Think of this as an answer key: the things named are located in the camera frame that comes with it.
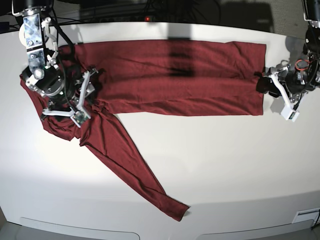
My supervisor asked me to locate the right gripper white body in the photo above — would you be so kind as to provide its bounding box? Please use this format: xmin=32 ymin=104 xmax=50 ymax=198
xmin=41 ymin=68 xmax=99 ymax=128

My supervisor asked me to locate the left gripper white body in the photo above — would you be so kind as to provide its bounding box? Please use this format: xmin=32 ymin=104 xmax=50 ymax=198
xmin=264 ymin=66 xmax=300 ymax=121

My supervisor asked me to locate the dark red long-sleeve shirt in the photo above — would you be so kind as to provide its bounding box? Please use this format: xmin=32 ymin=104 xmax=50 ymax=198
xmin=19 ymin=39 xmax=267 ymax=223

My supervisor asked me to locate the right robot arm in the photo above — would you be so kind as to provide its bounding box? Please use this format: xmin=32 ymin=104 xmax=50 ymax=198
xmin=11 ymin=0 xmax=98 ymax=128

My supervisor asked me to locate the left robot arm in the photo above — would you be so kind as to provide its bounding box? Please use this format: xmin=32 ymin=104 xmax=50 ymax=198
xmin=256 ymin=0 xmax=320 ymax=122

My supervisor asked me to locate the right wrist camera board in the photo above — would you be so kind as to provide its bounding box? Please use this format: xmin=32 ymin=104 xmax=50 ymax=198
xmin=70 ymin=111 xmax=89 ymax=128

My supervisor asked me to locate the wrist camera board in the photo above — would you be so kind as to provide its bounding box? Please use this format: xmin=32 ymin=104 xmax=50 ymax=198
xmin=70 ymin=111 xmax=89 ymax=128
xmin=289 ymin=111 xmax=300 ymax=123

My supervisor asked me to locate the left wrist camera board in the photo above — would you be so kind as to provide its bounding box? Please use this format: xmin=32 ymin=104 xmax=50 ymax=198
xmin=289 ymin=111 xmax=300 ymax=123

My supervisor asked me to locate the white power strip red switch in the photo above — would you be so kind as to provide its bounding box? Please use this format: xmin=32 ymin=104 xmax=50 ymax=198
xmin=82 ymin=15 xmax=154 ymax=24

